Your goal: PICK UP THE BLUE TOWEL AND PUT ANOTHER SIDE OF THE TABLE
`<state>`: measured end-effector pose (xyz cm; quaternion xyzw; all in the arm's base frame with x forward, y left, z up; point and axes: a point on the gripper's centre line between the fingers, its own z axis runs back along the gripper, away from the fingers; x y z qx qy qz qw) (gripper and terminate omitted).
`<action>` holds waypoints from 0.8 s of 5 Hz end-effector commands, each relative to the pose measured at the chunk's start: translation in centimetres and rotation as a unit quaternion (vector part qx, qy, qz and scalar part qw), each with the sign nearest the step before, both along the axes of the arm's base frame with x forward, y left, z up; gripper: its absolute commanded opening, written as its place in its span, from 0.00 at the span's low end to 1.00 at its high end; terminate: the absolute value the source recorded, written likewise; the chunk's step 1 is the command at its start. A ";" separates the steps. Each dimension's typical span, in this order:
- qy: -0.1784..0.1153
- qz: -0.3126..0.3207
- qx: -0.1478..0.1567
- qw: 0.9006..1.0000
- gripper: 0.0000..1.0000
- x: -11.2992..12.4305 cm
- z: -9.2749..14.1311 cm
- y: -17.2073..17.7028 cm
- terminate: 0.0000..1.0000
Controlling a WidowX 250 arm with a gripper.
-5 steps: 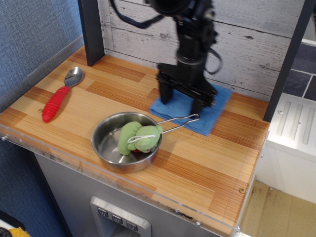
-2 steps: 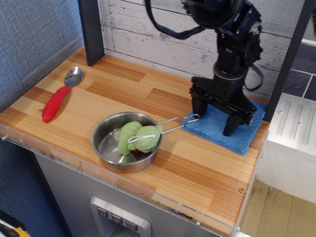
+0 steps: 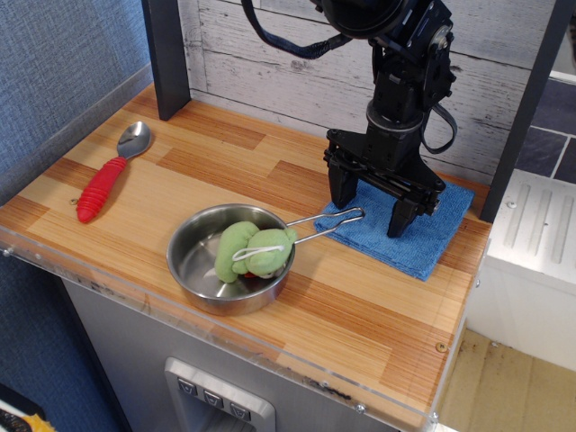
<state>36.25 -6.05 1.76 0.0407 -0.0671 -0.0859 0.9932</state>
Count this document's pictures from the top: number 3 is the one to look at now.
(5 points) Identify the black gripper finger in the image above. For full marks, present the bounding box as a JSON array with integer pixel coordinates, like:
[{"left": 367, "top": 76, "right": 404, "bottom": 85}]
[
  {"left": 387, "top": 198, "right": 425, "bottom": 238},
  {"left": 328, "top": 163, "right": 359, "bottom": 209}
]

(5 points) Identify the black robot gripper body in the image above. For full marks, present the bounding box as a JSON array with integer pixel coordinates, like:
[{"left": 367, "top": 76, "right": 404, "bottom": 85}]
[{"left": 324, "top": 114, "right": 446, "bottom": 215}]

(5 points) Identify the blue cloth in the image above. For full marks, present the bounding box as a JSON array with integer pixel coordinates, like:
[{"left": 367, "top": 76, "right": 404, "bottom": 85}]
[{"left": 328, "top": 181, "right": 474, "bottom": 281}]

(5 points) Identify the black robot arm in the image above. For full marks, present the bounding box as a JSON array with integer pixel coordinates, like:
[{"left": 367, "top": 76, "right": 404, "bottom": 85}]
[{"left": 316, "top": 1, "right": 457, "bottom": 238}]

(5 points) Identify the green plush toy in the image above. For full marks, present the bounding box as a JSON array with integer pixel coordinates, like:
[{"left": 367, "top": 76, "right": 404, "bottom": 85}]
[{"left": 214, "top": 221, "right": 298, "bottom": 284}]

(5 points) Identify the stainless steel saucepan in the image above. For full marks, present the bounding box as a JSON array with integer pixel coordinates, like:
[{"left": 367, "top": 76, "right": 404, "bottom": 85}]
[{"left": 166, "top": 203, "right": 365, "bottom": 315}]

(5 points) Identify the white ridged side unit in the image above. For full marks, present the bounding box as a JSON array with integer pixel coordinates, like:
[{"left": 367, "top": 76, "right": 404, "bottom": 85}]
[{"left": 467, "top": 170, "right": 575, "bottom": 370}]

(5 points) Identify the silver button control panel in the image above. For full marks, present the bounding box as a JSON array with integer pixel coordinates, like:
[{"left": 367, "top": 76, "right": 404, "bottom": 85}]
[{"left": 164, "top": 357, "right": 276, "bottom": 431}]

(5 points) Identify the yellow object bottom left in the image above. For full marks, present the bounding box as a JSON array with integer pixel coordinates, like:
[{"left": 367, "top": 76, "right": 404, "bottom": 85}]
[{"left": 22, "top": 415, "right": 56, "bottom": 432}]

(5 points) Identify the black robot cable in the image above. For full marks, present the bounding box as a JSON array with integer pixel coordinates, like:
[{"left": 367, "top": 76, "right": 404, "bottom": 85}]
[{"left": 240, "top": 0, "right": 458, "bottom": 155}]

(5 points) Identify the dark grey right post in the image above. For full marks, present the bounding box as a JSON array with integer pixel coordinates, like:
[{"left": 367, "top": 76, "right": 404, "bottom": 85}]
[{"left": 479, "top": 0, "right": 575, "bottom": 223}]

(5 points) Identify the dark grey post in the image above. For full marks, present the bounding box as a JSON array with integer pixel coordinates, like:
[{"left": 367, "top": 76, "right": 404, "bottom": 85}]
[
  {"left": 141, "top": 0, "right": 191, "bottom": 121},
  {"left": 479, "top": 0, "right": 575, "bottom": 223}
]

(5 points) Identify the dark grey left post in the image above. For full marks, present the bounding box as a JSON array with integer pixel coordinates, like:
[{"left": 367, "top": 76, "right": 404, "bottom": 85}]
[{"left": 141, "top": 0, "right": 191, "bottom": 121}]

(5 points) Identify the red handled metal spoon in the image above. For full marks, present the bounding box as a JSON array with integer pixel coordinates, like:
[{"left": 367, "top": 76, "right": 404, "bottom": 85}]
[{"left": 76, "top": 121, "right": 151, "bottom": 223}]

